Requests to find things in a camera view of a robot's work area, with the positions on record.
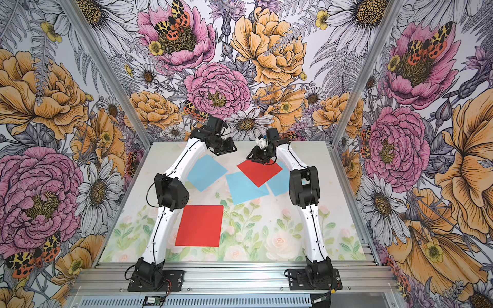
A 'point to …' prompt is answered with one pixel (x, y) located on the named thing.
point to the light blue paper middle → (242, 189)
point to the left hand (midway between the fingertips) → (233, 153)
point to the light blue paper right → (279, 183)
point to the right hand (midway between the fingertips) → (249, 161)
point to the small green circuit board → (153, 300)
